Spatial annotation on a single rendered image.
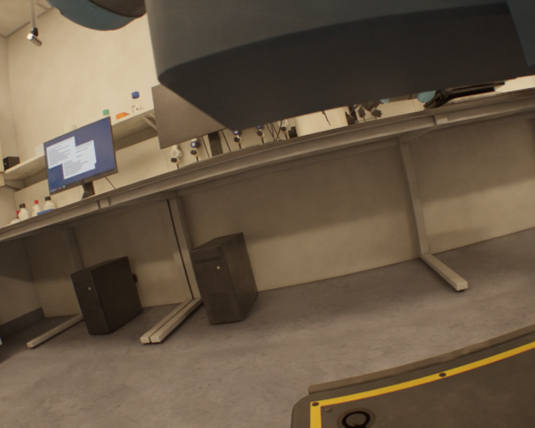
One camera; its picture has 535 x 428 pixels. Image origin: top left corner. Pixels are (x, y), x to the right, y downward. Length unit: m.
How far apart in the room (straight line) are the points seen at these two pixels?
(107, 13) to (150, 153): 2.04
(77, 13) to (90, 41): 2.73
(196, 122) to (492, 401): 1.60
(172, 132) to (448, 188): 1.61
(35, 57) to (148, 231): 2.03
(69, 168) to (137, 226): 0.63
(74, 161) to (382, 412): 2.08
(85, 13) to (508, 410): 0.59
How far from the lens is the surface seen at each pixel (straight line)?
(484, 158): 2.32
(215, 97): 0.19
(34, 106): 3.41
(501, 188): 2.37
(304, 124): 1.32
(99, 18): 0.40
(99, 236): 2.67
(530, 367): 0.47
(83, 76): 3.05
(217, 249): 1.67
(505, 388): 0.43
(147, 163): 2.40
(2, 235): 2.18
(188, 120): 1.74
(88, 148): 2.17
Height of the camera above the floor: 0.58
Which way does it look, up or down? 3 degrees down
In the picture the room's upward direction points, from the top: 13 degrees counter-clockwise
